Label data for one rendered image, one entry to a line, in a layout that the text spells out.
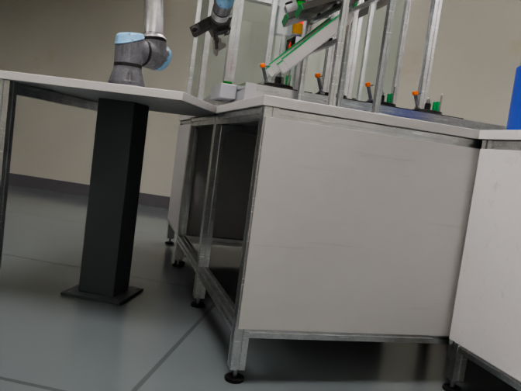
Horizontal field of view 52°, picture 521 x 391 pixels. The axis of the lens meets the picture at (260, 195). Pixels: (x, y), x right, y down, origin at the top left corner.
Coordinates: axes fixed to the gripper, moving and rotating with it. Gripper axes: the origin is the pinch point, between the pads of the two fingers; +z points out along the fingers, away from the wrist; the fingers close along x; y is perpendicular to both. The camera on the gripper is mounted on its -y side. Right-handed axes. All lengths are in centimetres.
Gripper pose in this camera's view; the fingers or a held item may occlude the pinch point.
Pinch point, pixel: (208, 42)
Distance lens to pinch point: 249.8
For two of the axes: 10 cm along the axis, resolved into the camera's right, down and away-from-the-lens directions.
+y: 8.8, -3.5, 3.2
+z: -2.4, 2.6, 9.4
